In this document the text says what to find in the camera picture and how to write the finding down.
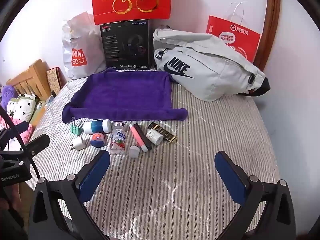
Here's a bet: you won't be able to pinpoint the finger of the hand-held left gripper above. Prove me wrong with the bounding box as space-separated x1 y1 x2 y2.
24 134 50 155
7 121 30 137

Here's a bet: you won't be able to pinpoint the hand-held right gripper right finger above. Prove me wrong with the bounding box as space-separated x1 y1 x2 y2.
214 151 297 240

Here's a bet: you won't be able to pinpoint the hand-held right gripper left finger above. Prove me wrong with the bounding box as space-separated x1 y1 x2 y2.
27 150 111 240

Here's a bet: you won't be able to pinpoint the small blue jar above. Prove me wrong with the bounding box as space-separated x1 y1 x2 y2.
90 132 107 148

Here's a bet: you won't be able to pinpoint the white charger plug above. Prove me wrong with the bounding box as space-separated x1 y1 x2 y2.
71 136 91 152

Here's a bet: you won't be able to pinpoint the green binder clips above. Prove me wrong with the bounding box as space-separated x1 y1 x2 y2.
70 117 86 137

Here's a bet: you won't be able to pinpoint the white and blue bottle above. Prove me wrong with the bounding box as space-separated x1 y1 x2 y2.
83 119 112 135

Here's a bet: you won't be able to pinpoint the white cream jar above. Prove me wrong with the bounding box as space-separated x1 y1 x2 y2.
146 129 164 146

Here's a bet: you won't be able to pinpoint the black and gold box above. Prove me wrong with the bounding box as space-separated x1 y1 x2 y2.
148 122 177 145

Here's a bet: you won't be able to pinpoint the person's left hand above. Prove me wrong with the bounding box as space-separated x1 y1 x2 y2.
0 182 25 214

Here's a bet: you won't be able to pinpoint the pink cloth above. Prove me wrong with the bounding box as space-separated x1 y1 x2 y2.
0 117 35 153

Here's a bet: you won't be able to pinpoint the white dotted pillow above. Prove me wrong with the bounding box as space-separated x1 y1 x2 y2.
6 94 38 123

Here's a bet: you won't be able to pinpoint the purple plush toy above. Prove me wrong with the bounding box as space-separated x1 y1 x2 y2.
0 85 16 112

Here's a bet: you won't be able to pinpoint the clear candy bottle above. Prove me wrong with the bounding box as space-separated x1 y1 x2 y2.
109 121 127 156

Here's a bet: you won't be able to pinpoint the grey striped bedsheet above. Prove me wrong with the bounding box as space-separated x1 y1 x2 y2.
26 69 280 240

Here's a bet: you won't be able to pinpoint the wooden headboard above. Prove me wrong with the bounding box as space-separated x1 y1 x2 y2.
6 59 52 101

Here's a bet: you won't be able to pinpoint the pink tube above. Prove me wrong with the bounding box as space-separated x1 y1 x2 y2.
129 124 146 153

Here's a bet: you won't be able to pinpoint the patterned notebook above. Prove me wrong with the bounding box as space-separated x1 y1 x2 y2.
46 66 62 92

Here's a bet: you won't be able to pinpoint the purple towel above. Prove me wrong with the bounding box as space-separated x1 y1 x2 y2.
62 67 189 125

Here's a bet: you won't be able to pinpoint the white plastic shopping bag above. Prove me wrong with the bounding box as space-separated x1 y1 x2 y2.
62 12 107 80

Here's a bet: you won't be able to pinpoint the grey waist bag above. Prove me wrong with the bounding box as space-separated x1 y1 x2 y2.
152 26 272 102

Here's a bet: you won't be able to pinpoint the black headset box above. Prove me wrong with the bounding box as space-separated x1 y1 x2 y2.
100 19 155 70

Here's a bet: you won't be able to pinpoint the red gift bag gold print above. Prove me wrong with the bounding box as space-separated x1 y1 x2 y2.
91 0 172 26

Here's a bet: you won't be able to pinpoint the red paper bag white handles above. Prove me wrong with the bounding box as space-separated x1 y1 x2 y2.
206 2 262 63

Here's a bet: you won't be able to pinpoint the wooden door frame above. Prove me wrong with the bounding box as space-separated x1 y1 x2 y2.
252 0 282 71

